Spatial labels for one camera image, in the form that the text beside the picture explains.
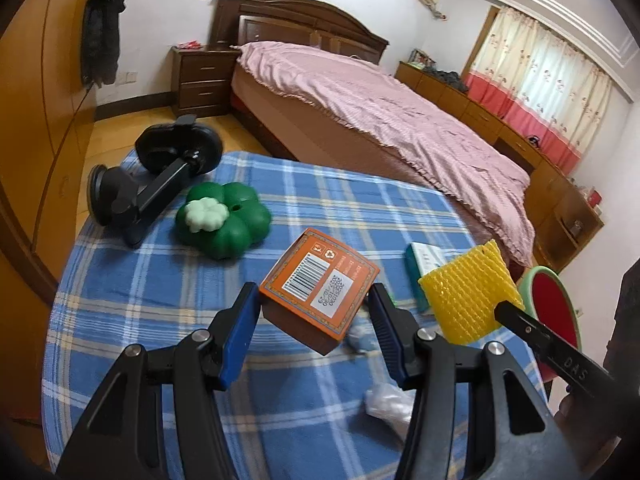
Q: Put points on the pink bedspread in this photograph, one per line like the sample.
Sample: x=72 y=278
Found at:
x=390 y=125

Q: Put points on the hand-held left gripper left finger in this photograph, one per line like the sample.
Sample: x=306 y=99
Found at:
x=240 y=340

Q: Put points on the black hanging jacket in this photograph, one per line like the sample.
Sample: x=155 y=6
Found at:
x=100 y=35

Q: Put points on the wall socket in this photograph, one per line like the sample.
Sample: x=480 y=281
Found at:
x=126 y=76

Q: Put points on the green flower-shaped container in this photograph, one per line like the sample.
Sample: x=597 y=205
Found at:
x=235 y=230

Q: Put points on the wooden door frame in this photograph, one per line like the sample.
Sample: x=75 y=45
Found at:
x=482 y=35

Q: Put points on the orange cardboard box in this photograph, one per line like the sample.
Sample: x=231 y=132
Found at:
x=320 y=280

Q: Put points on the white crumpled plastic wrap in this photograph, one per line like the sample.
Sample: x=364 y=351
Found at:
x=390 y=405

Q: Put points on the dark wooden bed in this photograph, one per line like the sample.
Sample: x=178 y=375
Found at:
x=300 y=15

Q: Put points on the long wooden cabinet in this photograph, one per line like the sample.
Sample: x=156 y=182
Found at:
x=550 y=195

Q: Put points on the light wooden wardrobe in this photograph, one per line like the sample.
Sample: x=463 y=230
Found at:
x=40 y=110

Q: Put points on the blue plaid tablecloth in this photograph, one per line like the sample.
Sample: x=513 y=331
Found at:
x=150 y=285

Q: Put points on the dark wooden nightstand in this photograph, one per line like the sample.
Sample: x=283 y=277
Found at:
x=205 y=80

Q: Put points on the small black item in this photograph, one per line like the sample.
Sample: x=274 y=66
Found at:
x=533 y=140

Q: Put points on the yellow foam net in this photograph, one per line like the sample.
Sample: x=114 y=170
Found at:
x=460 y=295

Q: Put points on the dark clothes pile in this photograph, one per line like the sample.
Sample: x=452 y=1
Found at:
x=447 y=80

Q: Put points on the pink item on nightstand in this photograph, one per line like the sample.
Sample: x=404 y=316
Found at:
x=189 y=45

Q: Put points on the red bin with green rim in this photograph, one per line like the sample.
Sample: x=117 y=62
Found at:
x=550 y=305

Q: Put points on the small red item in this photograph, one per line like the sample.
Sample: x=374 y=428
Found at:
x=593 y=198

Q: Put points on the teal tissue box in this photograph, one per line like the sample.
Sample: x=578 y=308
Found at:
x=425 y=265

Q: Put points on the blue-grey crumpled wrapper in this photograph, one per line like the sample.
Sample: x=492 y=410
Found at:
x=362 y=340

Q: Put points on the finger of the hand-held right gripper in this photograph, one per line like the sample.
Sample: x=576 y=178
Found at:
x=520 y=322

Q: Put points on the white and red curtain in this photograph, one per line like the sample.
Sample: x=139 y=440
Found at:
x=540 y=85

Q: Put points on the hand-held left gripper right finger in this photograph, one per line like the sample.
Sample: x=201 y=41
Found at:
x=387 y=340

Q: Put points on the small picture frame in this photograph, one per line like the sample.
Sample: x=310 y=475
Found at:
x=421 y=59

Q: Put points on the black suction phone holder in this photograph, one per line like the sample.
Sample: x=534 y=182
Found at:
x=150 y=195

